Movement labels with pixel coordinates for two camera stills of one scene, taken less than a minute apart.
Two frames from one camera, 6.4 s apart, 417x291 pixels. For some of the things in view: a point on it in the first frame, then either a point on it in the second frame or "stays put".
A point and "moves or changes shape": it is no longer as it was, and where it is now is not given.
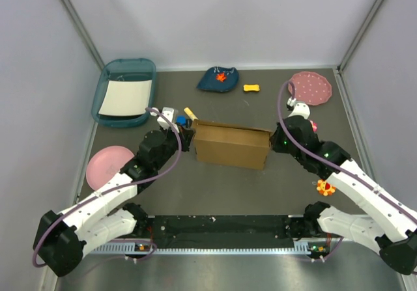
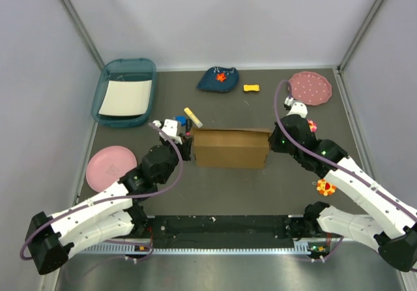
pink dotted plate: [311, 88] stays put
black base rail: [225, 227] stays put
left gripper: [186, 138] to [185, 147]
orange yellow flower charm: [324, 188] stays put
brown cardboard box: [230, 144] moves or changes shape
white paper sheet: [126, 97] stays put
